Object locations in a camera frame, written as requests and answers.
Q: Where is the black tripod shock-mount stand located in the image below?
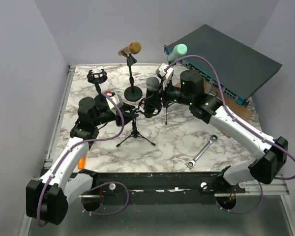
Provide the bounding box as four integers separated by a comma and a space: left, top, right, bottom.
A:
116, 94, 163, 148

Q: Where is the black silver-grille microphone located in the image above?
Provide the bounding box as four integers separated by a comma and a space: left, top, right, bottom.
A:
144, 77, 161, 118

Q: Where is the black round-base shock-mount stand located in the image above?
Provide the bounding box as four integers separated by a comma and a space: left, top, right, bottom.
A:
87, 69, 108, 102

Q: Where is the orange microphone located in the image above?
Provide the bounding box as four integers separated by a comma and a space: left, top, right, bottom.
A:
78, 155, 86, 170

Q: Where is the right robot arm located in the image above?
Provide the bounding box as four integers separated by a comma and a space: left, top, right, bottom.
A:
158, 70, 288, 193

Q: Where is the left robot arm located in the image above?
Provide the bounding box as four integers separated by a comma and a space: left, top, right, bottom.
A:
26, 91, 138, 227

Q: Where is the black tall tripod stand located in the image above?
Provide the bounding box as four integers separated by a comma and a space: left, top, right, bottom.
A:
162, 98, 177, 125

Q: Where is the black round-base clip stand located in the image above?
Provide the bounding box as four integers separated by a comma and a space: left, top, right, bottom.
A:
121, 51, 143, 102

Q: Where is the mint green microphone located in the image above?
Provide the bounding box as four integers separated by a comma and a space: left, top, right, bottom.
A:
167, 43, 187, 62

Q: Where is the gold microphone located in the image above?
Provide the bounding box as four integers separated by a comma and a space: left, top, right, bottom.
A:
118, 41, 142, 56

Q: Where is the silver ratchet wrench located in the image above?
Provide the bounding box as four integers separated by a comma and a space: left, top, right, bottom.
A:
187, 135, 218, 169

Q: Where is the wooden board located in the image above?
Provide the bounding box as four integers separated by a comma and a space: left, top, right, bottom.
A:
173, 73, 252, 140

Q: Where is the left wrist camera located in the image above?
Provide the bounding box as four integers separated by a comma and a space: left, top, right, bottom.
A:
105, 90, 124, 112

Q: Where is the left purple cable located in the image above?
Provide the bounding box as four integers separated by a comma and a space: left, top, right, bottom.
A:
36, 94, 130, 227

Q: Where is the purple cable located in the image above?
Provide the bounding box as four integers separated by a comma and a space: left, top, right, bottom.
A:
166, 55, 295, 214
36, 94, 130, 227

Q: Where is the black front mounting rail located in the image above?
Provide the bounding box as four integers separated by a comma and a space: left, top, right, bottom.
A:
39, 168, 261, 206

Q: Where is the teal network switch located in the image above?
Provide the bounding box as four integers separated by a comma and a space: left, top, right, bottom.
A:
164, 25, 282, 107

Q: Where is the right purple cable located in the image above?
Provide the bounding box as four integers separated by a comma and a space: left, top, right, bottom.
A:
166, 55, 295, 214

